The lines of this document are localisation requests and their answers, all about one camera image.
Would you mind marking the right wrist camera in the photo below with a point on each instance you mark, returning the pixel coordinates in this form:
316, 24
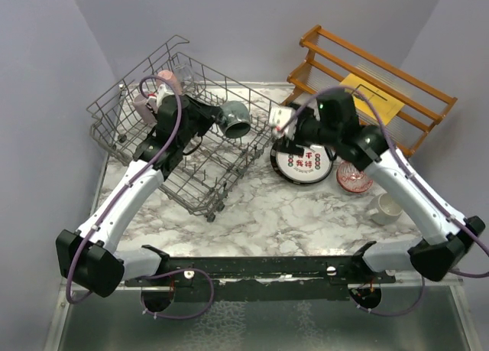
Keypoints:
282, 122

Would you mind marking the red patterned glass bowl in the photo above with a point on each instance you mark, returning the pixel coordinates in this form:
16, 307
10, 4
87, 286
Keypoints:
352, 180

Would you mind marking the clear drinking glass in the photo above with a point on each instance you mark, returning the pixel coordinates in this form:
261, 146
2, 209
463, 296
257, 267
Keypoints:
183, 73

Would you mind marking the white grey mug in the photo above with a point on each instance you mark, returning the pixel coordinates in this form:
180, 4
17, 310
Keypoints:
383, 210

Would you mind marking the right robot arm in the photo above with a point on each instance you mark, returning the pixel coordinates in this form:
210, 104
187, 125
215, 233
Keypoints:
329, 118

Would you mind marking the purple mug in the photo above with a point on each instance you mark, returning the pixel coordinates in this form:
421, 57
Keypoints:
145, 108

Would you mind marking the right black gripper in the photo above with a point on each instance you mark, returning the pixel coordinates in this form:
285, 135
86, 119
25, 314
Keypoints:
288, 146

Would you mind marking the grey wire dish rack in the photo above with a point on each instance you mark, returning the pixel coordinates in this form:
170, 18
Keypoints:
212, 164

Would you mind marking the yellow paper card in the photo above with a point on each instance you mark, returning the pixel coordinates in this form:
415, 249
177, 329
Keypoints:
386, 106

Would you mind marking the dark grey mug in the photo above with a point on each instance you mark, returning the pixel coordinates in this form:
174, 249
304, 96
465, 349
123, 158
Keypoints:
234, 119

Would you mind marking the pink cream mug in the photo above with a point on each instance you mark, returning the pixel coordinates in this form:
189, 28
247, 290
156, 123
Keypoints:
171, 79

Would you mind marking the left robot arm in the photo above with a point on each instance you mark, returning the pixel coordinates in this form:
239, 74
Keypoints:
88, 257

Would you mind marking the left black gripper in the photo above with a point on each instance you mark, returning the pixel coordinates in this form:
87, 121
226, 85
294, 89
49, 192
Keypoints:
208, 114

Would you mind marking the black mounting base bar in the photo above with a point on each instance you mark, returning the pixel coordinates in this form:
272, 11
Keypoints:
259, 278

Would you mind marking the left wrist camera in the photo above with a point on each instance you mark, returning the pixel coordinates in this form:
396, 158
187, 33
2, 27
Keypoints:
155, 100

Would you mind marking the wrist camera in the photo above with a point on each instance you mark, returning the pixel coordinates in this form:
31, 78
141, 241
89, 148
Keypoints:
282, 122
155, 100

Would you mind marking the black rimmed printed plate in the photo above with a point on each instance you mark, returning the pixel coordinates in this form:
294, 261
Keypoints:
312, 167

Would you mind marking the orange wooden shelf rack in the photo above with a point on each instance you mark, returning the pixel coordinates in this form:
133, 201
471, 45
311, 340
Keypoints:
330, 58

